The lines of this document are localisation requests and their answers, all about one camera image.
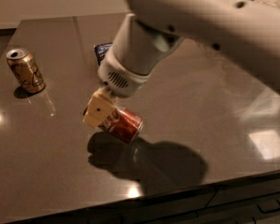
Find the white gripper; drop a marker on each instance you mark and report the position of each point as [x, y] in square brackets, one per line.
[120, 78]

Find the red coke can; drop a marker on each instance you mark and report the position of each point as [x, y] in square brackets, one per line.
[121, 123]

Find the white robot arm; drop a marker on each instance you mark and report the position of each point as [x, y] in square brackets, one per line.
[247, 32]

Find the gold soda can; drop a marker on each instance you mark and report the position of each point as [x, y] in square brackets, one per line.
[23, 65]

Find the blue kettle chip bag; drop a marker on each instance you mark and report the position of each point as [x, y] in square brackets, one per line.
[100, 51]

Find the black drawer handle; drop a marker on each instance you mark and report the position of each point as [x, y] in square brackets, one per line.
[269, 207]

